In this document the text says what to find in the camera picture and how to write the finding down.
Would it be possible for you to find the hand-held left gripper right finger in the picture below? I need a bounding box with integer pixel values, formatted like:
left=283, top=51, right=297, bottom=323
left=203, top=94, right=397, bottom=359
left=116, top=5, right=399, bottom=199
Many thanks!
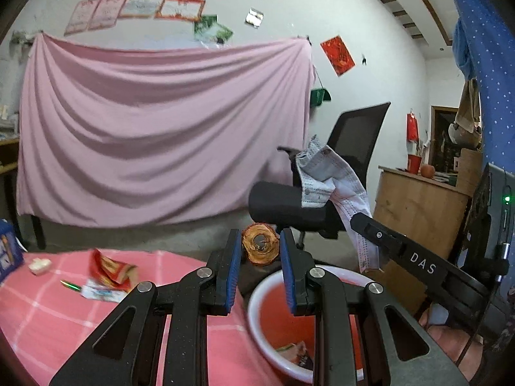
left=279, top=228, right=471, bottom=386

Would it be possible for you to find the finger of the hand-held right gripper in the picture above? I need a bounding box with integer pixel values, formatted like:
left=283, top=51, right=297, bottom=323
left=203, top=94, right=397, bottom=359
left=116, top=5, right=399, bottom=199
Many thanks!
left=349, top=212, right=405, bottom=260

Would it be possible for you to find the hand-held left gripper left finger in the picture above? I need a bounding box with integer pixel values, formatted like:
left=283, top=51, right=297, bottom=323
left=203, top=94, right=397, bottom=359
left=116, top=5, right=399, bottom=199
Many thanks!
left=48, top=228, right=243, bottom=386

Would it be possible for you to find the pink basin with white rim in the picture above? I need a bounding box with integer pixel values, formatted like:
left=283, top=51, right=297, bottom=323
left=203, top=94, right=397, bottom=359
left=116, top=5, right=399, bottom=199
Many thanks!
left=247, top=264, right=388, bottom=385

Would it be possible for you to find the dried orange peel ring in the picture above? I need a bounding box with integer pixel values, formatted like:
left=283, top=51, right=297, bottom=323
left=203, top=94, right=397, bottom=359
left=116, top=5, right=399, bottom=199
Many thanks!
left=241, top=223, right=281, bottom=267

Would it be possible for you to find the white face mask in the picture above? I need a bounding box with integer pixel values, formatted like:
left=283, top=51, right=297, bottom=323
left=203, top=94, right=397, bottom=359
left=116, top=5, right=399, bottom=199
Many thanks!
left=295, top=137, right=381, bottom=272

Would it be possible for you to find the person's right hand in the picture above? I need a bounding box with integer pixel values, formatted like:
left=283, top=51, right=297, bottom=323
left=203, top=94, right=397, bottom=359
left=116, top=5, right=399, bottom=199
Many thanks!
left=417, top=303, right=484, bottom=366

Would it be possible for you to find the wooden cabinet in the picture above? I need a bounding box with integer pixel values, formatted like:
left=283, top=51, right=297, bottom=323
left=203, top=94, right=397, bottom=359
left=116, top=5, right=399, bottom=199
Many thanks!
left=372, top=165, right=474, bottom=316

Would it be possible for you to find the black office chair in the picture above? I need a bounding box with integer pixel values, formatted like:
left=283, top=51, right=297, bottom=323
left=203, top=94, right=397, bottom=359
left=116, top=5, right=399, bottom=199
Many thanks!
left=248, top=102, right=392, bottom=251

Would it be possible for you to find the red hanging ornament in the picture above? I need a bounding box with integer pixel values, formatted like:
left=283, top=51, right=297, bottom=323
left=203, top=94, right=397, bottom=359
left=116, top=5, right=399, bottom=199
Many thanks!
left=406, top=113, right=419, bottom=144

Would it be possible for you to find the red wrapper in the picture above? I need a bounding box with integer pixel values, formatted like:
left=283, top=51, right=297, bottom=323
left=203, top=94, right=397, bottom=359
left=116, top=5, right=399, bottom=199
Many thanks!
left=89, top=248, right=138, bottom=290

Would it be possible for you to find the white printed packet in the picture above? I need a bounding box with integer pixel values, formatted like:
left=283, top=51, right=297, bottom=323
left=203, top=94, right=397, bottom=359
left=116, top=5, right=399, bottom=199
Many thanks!
left=81, top=285, right=126, bottom=303

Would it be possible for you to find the green hanging bag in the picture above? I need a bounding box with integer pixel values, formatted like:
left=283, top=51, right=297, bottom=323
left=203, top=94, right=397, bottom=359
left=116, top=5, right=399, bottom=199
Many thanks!
left=310, top=87, right=333, bottom=108

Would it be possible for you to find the beige hanging bag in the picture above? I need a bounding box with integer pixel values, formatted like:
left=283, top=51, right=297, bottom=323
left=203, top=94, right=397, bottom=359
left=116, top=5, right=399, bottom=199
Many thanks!
left=448, top=78, right=483, bottom=149

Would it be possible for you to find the pink hanging sheet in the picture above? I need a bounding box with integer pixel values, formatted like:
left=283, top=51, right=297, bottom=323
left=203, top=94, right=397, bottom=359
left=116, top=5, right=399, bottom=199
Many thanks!
left=17, top=32, right=316, bottom=226

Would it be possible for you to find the white crumpled tissue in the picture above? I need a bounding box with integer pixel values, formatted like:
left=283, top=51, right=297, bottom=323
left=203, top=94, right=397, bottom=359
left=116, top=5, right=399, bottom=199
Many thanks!
left=28, top=258, right=52, bottom=276

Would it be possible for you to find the blue dotted cloth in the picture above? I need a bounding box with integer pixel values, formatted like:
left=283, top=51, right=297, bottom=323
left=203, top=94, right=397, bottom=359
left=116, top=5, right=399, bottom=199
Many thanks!
left=443, top=0, right=515, bottom=178

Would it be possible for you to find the blue cardboard box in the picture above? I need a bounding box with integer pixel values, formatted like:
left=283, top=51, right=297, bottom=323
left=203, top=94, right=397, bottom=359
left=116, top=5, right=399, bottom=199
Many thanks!
left=0, top=219, right=24, bottom=282

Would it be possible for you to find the green landscape photo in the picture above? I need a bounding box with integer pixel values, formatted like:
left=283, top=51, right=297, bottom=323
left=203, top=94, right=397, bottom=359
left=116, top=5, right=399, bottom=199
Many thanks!
left=194, top=15, right=218, bottom=35
left=205, top=22, right=234, bottom=45

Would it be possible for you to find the stack of books and papers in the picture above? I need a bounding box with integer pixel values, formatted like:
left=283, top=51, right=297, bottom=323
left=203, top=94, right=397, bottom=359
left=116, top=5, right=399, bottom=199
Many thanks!
left=0, top=105, right=19, bottom=141

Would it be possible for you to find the red paper wall poster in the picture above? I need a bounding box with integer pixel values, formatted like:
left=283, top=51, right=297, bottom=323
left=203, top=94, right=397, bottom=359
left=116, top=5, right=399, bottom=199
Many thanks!
left=321, top=35, right=356, bottom=77

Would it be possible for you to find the small silver wall picture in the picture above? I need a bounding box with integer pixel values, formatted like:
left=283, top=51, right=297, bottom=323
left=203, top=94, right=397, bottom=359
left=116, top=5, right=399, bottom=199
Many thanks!
left=245, top=8, right=265, bottom=29

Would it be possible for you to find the group of wall certificates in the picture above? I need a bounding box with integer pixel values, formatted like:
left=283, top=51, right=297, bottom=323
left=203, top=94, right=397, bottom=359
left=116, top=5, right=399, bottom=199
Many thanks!
left=63, top=0, right=246, bottom=36

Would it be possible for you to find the wire wall rack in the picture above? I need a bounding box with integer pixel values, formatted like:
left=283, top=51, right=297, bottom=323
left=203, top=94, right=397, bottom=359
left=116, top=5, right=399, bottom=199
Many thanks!
left=10, top=30, right=36, bottom=47

